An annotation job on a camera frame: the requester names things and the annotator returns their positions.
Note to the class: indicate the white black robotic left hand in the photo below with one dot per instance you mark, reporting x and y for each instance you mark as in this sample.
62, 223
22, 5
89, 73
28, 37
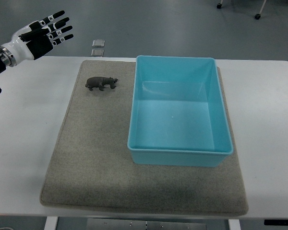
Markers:
36, 39

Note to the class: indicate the brown toy hippo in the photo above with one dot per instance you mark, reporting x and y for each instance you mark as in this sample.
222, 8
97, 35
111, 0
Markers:
100, 82

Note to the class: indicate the black table control panel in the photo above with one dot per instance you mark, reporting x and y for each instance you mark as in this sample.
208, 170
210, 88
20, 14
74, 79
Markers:
276, 222

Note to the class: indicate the beige felt mat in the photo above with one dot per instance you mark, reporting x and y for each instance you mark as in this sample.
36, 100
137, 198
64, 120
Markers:
92, 168

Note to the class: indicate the metal table frame bracket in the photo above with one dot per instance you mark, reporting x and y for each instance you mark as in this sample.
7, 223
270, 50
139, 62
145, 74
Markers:
119, 224

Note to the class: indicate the blue plastic box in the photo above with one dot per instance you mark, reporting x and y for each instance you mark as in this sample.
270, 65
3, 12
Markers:
178, 114

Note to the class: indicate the lower metal floor plate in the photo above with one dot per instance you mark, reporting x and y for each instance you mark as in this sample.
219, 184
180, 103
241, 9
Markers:
97, 53

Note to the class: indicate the white cart leg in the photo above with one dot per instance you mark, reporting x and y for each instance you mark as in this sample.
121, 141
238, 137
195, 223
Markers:
262, 7

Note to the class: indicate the right black caster wheel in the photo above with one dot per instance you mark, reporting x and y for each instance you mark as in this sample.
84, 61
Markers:
257, 16

